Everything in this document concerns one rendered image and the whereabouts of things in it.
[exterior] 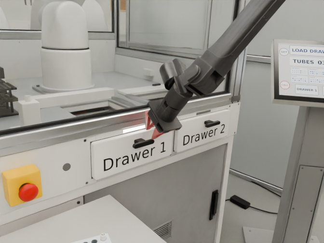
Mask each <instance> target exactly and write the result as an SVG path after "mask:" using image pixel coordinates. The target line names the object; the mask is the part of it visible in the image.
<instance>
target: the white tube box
mask: <svg viewBox="0 0 324 243"><path fill-rule="evenodd" d="M72 243H112V242H111V240H110V238H109V235H108V233H106V240H105V241H101V240H100V235H98V236H94V237H91V238H87V239H83V240H80V241H76V242H72Z"/></svg>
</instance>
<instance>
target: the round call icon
mask: <svg viewBox="0 0 324 243"><path fill-rule="evenodd" d="M280 89H283V90H290V81H281V80H280Z"/></svg>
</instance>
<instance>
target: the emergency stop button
mask: <svg viewBox="0 0 324 243"><path fill-rule="evenodd" d="M38 192H39V190H38V188H37V186H36V185H34V184H26V185H24V186H22V188H21V189H20V191H19V193H18V195H19V198H20V199H21V200H22V201H24V202H29V201H31V200H33V199H35V198H36V197H37V195H38Z"/></svg>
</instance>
